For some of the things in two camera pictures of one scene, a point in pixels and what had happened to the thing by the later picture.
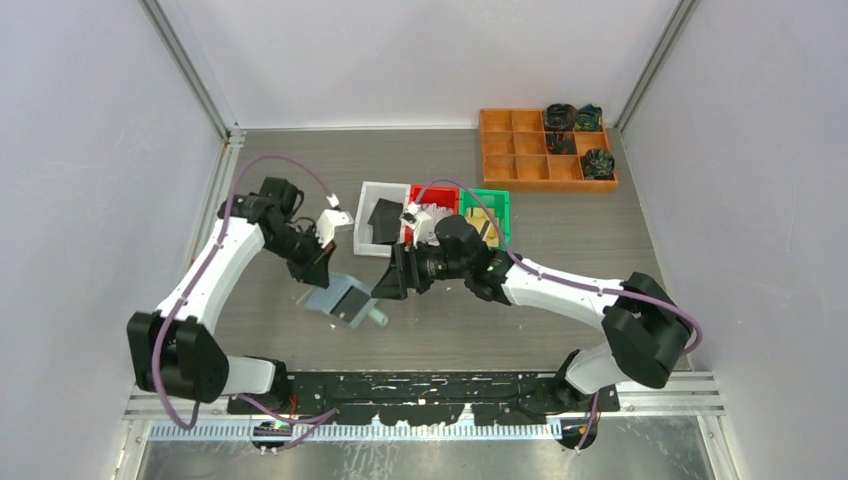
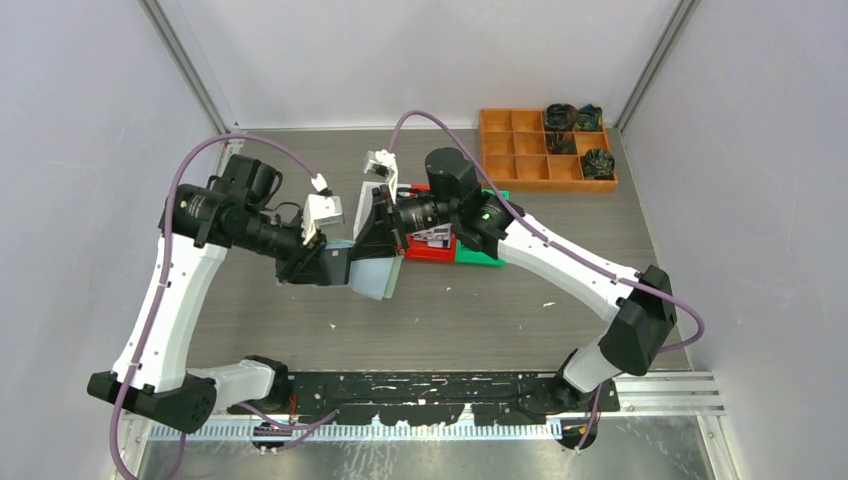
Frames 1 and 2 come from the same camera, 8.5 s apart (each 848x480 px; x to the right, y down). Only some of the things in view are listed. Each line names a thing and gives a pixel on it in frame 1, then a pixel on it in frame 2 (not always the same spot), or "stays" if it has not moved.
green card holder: [347, 301] -> [375, 277]
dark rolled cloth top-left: [561, 117] stays
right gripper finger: [392, 285] -> [377, 239]
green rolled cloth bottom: [598, 164] stays
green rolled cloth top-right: [589, 119] stays
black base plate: [432, 398] stays
